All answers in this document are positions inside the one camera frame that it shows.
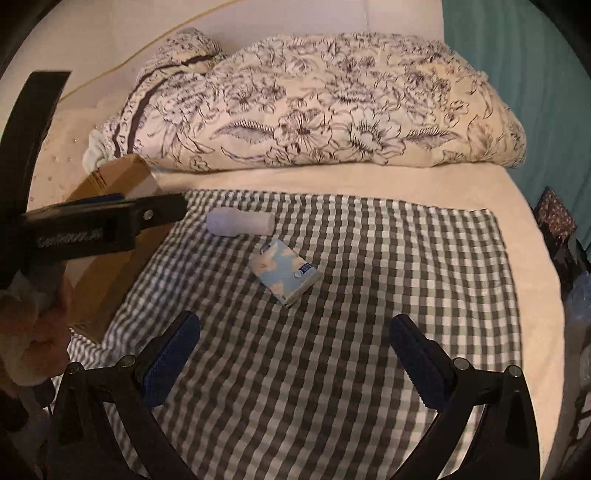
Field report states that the dark floral fabric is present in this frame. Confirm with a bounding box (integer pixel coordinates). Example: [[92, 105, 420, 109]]
[[533, 187, 578, 245]]

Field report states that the cream tufted headboard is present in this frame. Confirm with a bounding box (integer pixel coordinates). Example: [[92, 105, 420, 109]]
[[25, 108, 121, 217]]

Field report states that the floral duvet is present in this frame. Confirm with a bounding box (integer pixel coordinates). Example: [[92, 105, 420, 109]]
[[90, 28, 527, 172]]

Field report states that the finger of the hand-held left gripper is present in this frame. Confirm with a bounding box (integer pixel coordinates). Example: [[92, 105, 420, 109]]
[[117, 193, 188, 234], [65, 193, 132, 213]]

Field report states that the light green cloth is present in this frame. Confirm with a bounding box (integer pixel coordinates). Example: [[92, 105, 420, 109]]
[[82, 129, 121, 169]]

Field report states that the light blue tissue pack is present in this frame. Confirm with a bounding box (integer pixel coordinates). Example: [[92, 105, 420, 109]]
[[248, 239, 323, 309]]

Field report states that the white plastic bottle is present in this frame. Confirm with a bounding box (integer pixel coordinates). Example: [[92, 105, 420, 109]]
[[206, 207, 273, 238]]

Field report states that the teal curtain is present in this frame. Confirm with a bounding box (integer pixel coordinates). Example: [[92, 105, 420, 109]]
[[442, 0, 591, 199]]

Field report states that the person's left hand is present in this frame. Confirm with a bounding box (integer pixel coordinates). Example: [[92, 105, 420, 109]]
[[0, 272, 72, 386]]

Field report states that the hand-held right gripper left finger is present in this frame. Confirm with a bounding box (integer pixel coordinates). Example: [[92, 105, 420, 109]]
[[46, 310, 201, 480]]

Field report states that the cardboard box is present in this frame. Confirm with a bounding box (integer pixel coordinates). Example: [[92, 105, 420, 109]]
[[65, 154, 169, 344]]

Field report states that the green checked cloth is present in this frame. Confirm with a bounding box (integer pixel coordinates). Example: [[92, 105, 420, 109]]
[[51, 189, 522, 480]]

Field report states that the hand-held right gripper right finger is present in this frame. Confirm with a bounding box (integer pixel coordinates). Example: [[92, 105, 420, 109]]
[[388, 314, 541, 480]]

